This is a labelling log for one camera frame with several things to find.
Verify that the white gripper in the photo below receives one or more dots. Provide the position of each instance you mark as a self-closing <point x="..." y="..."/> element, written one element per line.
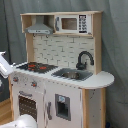
<point x="5" y="68"/>

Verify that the red stove knob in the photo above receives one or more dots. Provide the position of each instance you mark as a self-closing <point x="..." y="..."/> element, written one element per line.
<point x="15" y="79"/>
<point x="34" y="84"/>

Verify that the white microwave door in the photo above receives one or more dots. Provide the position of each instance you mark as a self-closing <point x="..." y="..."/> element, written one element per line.
<point x="74" y="24"/>

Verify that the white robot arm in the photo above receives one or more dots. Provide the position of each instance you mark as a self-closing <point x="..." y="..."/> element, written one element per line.
<point x="24" y="121"/>

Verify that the wooden toy kitchen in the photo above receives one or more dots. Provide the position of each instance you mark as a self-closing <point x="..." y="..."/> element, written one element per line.
<point x="62" y="50"/>

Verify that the black stovetop red burners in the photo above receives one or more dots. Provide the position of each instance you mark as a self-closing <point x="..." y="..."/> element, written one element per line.
<point x="37" y="67"/>

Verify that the oven door with window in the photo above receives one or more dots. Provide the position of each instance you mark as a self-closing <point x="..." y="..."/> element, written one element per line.
<point x="26" y="101"/>

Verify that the grey range hood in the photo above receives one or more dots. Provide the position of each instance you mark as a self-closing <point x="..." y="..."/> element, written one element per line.
<point x="39" y="27"/>

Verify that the grey toy sink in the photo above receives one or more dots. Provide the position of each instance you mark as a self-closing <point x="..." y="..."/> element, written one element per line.
<point x="72" y="74"/>

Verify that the white fridge door dispenser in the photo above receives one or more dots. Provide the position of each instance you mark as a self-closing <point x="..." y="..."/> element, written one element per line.
<point x="64" y="106"/>

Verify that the black toy faucet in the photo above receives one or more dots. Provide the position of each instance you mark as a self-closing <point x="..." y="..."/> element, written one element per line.
<point x="82" y="60"/>

